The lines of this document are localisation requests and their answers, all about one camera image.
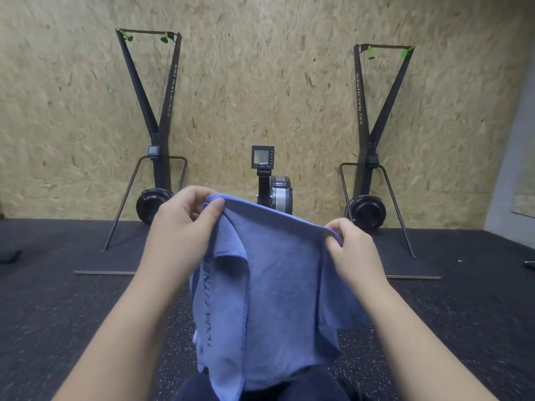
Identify person's right hand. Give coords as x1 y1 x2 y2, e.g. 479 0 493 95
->
324 218 388 295

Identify black ski exercise machine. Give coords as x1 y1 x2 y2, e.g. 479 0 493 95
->
338 43 442 281
74 28 189 275

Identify blue microfibre towel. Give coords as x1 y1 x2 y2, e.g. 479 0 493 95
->
189 194 372 401

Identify person's dark trousers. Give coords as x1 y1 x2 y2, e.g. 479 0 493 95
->
172 365 360 401

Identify person's left forearm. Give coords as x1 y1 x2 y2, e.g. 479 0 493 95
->
52 263 198 401

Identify black rowing machine with monitor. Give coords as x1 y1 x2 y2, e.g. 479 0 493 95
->
251 145 294 216

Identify wall mirror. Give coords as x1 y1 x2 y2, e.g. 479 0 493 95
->
511 100 535 219

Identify person's right forearm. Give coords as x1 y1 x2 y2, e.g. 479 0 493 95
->
355 276 501 401

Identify person's left hand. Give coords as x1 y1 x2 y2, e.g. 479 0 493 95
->
143 185 226 285

